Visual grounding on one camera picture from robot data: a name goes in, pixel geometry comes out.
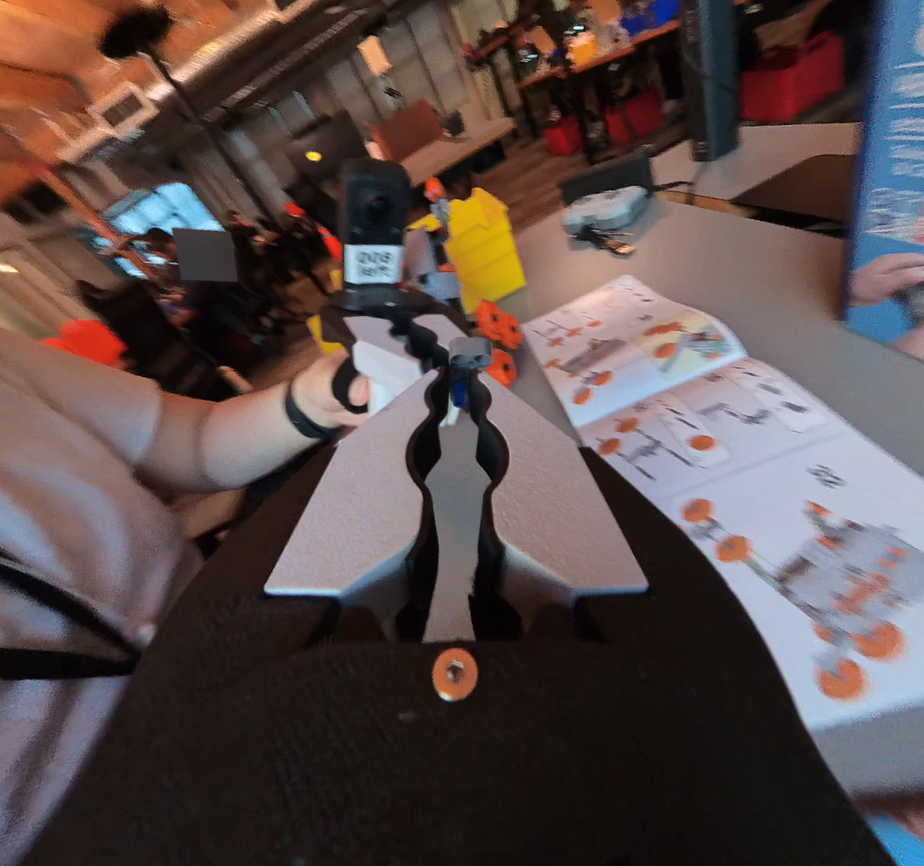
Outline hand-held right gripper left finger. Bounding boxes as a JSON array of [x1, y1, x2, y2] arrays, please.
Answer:
[[264, 368, 443, 642]]

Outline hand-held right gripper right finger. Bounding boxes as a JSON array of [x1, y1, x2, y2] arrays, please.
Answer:
[[471, 367, 652, 642]]

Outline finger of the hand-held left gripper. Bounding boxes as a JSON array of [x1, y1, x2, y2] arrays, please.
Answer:
[[341, 312, 427, 414], [411, 312, 474, 376]]

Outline grey angled building beam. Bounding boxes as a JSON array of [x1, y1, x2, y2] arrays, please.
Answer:
[[448, 335, 495, 376]]

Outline grey desk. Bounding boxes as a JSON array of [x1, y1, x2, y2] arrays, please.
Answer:
[[426, 195, 924, 809]]

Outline neighbouring desk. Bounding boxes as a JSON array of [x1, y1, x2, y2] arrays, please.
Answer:
[[650, 123, 863, 226]]

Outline person's left hand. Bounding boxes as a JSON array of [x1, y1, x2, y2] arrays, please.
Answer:
[[292, 350, 372, 433]]

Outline grey and orange toy robot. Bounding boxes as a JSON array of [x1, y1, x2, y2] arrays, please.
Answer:
[[403, 177, 464, 302]]

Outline black monitor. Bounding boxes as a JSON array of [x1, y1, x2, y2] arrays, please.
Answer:
[[282, 112, 371, 185]]

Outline yellow plastic container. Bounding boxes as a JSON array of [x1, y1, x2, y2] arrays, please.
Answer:
[[307, 312, 346, 356]]

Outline brown board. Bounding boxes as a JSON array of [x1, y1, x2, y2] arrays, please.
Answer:
[[364, 100, 446, 161]]

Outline yellow storage bin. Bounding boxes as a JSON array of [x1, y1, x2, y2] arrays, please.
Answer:
[[442, 188, 528, 304]]

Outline black wristband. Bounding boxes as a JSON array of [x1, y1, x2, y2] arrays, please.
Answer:
[[283, 377, 339, 443]]

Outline light background table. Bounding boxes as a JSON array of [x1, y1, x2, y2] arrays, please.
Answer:
[[400, 117, 518, 187]]

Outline open white instruction booklet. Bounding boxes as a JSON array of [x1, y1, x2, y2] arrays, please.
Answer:
[[520, 274, 924, 733]]

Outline window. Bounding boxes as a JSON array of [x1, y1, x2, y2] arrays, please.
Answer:
[[100, 182, 226, 279]]

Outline black rectangular box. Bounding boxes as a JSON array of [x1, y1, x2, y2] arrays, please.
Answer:
[[559, 152, 654, 206]]

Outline wooden work table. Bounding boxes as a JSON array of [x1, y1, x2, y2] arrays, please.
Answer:
[[516, 0, 889, 88]]

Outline orange plastic object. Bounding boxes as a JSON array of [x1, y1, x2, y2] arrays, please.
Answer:
[[39, 319, 129, 368]]

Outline blue storage bins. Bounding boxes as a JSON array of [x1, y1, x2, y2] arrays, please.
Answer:
[[619, 0, 683, 37]]

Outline dark computer tower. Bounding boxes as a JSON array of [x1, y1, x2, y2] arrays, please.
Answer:
[[679, 0, 742, 163]]

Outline large red storage bin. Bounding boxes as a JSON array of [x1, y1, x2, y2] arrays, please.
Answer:
[[740, 32, 846, 124]]

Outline blue building manual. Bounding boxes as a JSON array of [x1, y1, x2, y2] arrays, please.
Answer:
[[855, 794, 924, 866]]

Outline blue robot kit box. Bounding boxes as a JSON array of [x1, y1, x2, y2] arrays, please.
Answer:
[[839, 0, 924, 363]]

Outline silver air duct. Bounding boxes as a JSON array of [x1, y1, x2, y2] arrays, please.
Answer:
[[162, 0, 449, 91]]

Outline black usb cable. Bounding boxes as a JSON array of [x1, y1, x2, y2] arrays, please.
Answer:
[[576, 225, 638, 257]]

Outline black power cable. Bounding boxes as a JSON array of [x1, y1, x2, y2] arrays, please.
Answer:
[[650, 159, 707, 196]]

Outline black strap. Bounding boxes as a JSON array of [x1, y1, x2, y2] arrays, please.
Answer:
[[0, 559, 141, 681]]

